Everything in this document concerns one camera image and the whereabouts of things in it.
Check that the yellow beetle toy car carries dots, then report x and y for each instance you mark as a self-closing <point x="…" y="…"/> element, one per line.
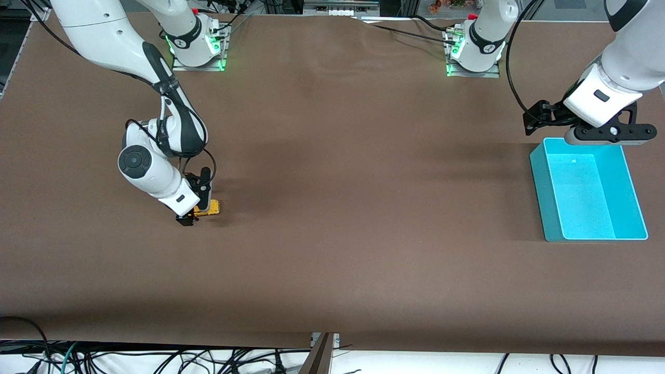
<point x="212" y="209"/>

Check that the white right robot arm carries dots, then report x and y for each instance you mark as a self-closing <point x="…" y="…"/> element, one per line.
<point x="104" y="31"/>

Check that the teal plastic storage bin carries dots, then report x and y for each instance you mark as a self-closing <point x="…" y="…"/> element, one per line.
<point x="587" y="197"/>

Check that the brown table cover mat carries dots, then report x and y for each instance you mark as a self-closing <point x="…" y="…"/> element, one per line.
<point x="332" y="208"/>

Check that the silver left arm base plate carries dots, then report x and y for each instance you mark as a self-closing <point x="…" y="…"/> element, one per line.
<point x="470" y="74"/>

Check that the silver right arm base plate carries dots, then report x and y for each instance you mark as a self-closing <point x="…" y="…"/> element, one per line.
<point x="197" y="67"/>

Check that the brown wooden post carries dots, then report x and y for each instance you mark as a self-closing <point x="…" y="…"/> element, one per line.
<point x="318" y="358"/>

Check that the small metal bracket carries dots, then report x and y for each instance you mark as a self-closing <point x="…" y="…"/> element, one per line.
<point x="336" y="340"/>

